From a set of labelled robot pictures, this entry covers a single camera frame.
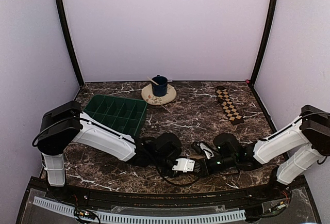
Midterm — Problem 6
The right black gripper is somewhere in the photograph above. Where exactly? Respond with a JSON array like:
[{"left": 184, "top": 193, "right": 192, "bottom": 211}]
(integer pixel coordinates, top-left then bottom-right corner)
[{"left": 195, "top": 154, "right": 237, "bottom": 177}]

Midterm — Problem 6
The plain brown sock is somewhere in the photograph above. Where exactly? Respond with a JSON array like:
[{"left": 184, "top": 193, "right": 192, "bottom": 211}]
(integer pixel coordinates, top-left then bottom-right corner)
[{"left": 187, "top": 153, "right": 206, "bottom": 160}]

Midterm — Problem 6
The brown black checkered sock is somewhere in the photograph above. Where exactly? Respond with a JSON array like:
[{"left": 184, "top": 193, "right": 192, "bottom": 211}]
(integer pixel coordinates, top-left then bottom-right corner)
[{"left": 216, "top": 86, "right": 244, "bottom": 125}]

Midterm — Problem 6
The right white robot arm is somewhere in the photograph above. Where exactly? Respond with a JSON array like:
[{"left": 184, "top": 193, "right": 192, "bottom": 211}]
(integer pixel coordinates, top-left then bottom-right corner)
[{"left": 196, "top": 105, "right": 329, "bottom": 200}]

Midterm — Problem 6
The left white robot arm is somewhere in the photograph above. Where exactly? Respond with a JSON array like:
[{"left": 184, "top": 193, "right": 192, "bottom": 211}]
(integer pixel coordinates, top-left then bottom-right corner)
[{"left": 32, "top": 101, "right": 183, "bottom": 201}]

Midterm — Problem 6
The green divided plastic tray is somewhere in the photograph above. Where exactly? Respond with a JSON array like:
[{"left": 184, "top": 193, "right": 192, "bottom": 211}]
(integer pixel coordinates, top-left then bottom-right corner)
[{"left": 84, "top": 95, "right": 147, "bottom": 137}]

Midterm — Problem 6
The beige floral round mat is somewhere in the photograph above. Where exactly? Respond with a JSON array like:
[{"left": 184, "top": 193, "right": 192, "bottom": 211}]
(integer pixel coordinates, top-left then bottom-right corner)
[{"left": 141, "top": 83, "right": 177, "bottom": 105}]

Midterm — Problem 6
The dark blue mug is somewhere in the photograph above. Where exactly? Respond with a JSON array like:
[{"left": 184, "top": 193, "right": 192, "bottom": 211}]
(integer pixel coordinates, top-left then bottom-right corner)
[{"left": 152, "top": 75, "right": 168, "bottom": 97}]

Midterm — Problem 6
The left camera black cable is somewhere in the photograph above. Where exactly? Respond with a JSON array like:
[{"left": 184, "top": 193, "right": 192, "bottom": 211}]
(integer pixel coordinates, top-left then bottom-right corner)
[{"left": 154, "top": 164, "right": 202, "bottom": 186}]

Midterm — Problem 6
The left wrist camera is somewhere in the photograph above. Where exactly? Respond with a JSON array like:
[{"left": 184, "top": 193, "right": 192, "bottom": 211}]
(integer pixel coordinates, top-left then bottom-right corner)
[{"left": 172, "top": 158, "right": 195, "bottom": 173}]

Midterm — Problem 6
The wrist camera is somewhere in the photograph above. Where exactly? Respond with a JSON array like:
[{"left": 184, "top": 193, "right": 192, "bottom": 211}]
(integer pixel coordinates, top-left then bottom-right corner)
[
  {"left": 191, "top": 141, "right": 215, "bottom": 159},
  {"left": 172, "top": 158, "right": 195, "bottom": 173}
]

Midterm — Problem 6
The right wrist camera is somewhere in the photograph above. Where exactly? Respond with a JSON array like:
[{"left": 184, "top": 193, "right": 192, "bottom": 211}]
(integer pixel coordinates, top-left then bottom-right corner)
[{"left": 191, "top": 141, "right": 215, "bottom": 159}]

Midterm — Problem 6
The black front rail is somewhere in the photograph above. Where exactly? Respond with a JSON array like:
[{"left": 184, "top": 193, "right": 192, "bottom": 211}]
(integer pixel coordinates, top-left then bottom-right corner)
[{"left": 64, "top": 185, "right": 272, "bottom": 207}]

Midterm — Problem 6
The white slotted cable duct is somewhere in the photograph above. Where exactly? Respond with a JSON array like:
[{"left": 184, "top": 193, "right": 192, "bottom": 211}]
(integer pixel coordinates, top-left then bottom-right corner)
[{"left": 32, "top": 197, "right": 246, "bottom": 223}]

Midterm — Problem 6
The left black frame post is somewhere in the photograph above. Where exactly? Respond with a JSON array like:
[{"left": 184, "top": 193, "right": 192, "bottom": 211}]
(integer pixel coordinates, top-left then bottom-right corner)
[{"left": 55, "top": 0, "right": 85, "bottom": 87}]

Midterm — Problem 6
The black frame post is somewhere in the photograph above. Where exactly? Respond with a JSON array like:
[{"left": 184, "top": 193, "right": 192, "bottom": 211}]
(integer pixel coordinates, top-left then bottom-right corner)
[
  {"left": 55, "top": 0, "right": 85, "bottom": 87},
  {"left": 249, "top": 0, "right": 281, "bottom": 88}
]

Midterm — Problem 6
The right black frame post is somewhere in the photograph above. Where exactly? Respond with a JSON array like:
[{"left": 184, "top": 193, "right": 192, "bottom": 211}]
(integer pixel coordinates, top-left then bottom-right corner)
[{"left": 249, "top": 0, "right": 281, "bottom": 88}]

